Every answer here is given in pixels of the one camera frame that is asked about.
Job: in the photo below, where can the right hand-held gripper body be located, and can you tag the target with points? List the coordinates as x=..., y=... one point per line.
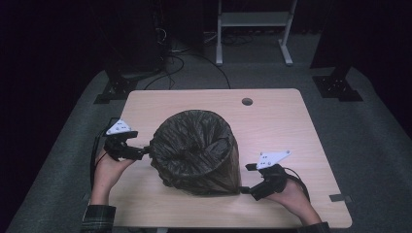
x=273, y=181

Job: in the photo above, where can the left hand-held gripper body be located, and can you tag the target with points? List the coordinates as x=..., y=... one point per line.
x=121, y=150

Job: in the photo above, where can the black plastic garbage bag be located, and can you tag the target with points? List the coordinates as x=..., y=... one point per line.
x=194, y=152

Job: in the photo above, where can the person's right hand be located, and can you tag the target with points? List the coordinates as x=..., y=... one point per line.
x=293, y=199

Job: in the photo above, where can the person's left hand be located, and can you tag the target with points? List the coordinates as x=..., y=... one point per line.
x=107, y=174

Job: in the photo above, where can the black stand base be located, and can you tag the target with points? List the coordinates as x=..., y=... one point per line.
x=336, y=87
x=116, y=89

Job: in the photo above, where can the grey tape strip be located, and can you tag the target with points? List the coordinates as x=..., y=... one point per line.
x=86, y=196
x=340, y=198

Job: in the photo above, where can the dark cabinet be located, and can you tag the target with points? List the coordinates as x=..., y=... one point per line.
x=136, y=39

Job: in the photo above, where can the white metal stand frame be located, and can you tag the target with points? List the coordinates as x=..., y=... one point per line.
x=254, y=18

